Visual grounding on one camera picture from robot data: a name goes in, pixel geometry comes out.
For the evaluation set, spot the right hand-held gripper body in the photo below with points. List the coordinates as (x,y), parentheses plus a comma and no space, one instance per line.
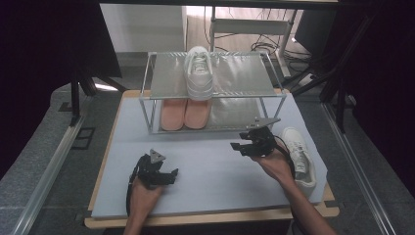
(262,142)

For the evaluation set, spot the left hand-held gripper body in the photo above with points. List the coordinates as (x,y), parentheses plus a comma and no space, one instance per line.
(150,171)

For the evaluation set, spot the white sneaker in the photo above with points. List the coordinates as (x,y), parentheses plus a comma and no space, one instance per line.
(303,156)
(198,75)

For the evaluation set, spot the pink slipper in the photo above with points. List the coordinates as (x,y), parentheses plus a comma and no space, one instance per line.
(197,112)
(173,114)

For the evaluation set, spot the grey metal shoe rack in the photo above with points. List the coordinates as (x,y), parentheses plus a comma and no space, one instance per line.
(241,75)

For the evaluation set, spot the white power strip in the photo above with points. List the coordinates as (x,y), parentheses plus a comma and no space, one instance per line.
(308,80)

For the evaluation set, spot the black metal stand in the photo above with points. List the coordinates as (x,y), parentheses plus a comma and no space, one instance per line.
(341,98)
(75,101)

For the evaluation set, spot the white cabinet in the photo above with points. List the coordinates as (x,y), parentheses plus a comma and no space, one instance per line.
(143,27)

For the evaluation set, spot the black floor bracket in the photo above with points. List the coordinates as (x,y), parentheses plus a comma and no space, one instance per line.
(83,138)

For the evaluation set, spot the aluminium rail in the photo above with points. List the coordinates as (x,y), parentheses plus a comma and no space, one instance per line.
(49,173)
(359,169)

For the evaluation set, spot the white metal desk frame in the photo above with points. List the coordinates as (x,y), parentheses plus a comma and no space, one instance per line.
(251,26)

